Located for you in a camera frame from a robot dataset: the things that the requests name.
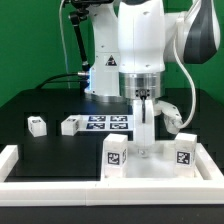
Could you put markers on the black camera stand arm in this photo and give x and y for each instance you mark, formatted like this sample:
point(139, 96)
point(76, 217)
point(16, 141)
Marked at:
point(80, 14)

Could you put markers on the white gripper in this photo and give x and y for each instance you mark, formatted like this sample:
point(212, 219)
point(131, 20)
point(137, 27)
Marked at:
point(144, 122)

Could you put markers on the white square tabletop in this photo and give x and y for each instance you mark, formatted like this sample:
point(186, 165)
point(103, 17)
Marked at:
point(158, 165)

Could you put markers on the white U-shaped obstacle fence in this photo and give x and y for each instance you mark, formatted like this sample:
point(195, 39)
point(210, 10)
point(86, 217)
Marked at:
point(208, 189)

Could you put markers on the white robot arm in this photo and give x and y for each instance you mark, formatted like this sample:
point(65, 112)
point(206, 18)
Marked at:
point(132, 46)

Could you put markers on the AprilTag marker sheet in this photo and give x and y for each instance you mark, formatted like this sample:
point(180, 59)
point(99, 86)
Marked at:
point(106, 123)

